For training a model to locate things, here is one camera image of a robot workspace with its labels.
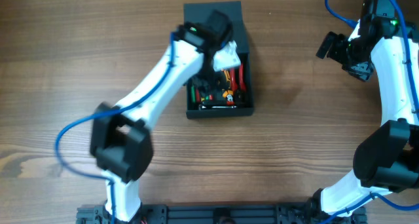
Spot clear case of screwdrivers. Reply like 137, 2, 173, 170
191, 83, 214, 103

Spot orange black pliers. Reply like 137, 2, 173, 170
222, 70, 234, 103

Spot silver metal wrench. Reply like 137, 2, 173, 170
198, 101, 237, 110

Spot red handled snips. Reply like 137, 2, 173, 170
230, 64, 247, 104

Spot dark green lidded box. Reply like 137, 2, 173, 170
183, 0, 255, 120

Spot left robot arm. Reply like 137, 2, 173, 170
90, 10, 240, 223

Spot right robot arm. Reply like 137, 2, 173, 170
305, 0, 418, 223

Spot left blue cable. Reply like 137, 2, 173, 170
54, 30, 177, 224

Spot blue cable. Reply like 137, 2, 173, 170
323, 0, 419, 224
54, 30, 177, 224

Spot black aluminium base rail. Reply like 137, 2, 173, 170
75, 202, 368, 224

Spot right blue cable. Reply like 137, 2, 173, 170
323, 0, 419, 224

